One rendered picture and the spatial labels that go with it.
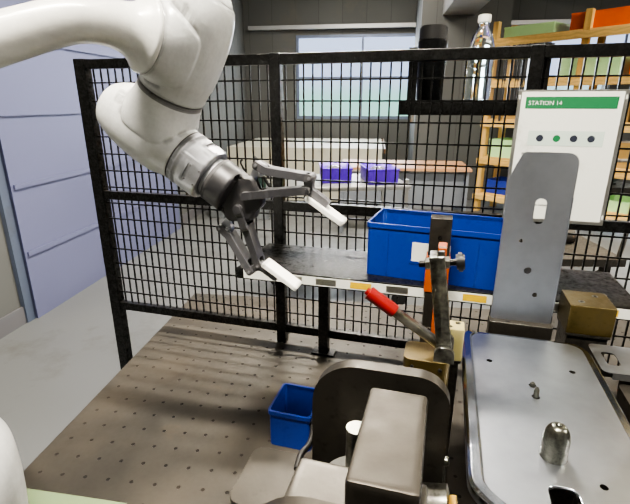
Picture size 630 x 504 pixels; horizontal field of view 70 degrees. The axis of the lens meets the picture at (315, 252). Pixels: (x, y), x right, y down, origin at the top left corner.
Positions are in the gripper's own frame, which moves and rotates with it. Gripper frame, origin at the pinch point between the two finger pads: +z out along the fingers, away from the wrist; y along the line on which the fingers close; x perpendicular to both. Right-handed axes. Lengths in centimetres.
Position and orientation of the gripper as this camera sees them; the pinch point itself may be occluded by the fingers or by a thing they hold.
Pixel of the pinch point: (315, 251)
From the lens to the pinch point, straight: 71.5
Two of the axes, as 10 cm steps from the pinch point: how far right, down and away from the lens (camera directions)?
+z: 8.1, 5.9, -0.4
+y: 5.3, -7.5, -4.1
